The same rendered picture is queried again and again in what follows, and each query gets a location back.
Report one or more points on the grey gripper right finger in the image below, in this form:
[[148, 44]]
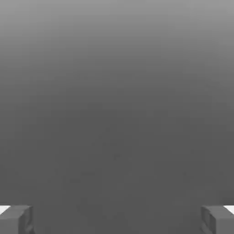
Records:
[[219, 219]]

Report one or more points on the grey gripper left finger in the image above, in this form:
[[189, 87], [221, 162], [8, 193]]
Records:
[[14, 219]]

